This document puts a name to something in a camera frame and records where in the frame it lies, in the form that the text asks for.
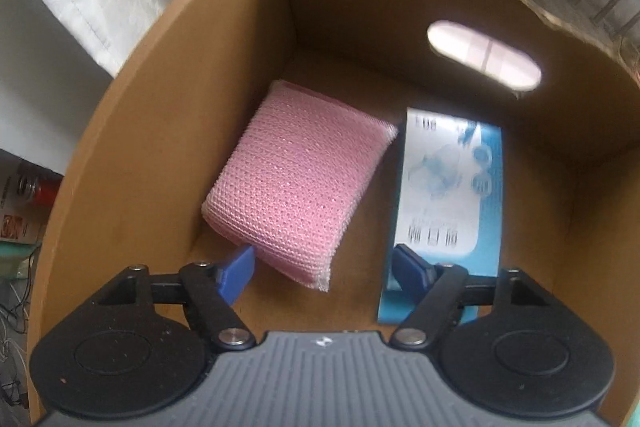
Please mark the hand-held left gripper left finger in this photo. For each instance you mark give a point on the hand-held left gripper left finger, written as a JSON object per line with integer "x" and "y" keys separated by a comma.
{"x": 239, "y": 269}

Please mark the pink mesh sponge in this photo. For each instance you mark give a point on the pink mesh sponge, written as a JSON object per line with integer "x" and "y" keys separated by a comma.
{"x": 295, "y": 177}

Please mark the blue and white tissue packet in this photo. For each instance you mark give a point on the blue and white tissue packet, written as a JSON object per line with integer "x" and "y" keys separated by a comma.
{"x": 445, "y": 207}

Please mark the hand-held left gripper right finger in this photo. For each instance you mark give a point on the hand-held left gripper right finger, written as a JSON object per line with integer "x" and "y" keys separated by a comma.
{"x": 407, "y": 272}

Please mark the red printed carton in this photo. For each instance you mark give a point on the red printed carton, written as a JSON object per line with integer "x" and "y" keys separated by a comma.
{"x": 17, "y": 224}

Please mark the brown cardboard box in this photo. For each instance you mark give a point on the brown cardboard box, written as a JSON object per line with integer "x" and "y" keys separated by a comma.
{"x": 150, "y": 132}

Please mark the red spray can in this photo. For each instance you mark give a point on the red spray can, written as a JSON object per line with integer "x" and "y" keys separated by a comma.
{"x": 42, "y": 191}

